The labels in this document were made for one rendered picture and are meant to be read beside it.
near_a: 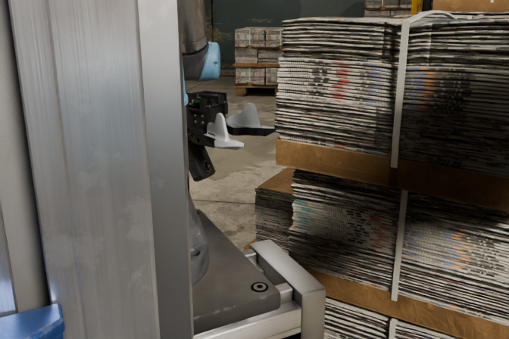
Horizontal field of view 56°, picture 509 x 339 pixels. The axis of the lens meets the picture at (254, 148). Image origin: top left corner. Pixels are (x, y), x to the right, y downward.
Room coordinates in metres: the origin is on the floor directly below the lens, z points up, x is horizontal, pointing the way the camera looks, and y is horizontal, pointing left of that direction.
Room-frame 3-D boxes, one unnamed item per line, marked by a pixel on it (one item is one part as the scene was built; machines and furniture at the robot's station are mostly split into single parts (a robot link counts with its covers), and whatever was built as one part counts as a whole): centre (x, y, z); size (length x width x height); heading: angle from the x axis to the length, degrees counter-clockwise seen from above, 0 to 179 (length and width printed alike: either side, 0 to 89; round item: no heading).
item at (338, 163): (0.80, -0.18, 0.86); 0.29 x 0.16 x 0.04; 147
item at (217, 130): (0.78, 0.05, 0.88); 0.09 x 0.03 x 0.06; 34
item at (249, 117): (0.86, 0.01, 0.88); 0.09 x 0.03 x 0.06; 87
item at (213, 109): (0.87, 0.12, 0.88); 0.12 x 0.08 x 0.09; 60
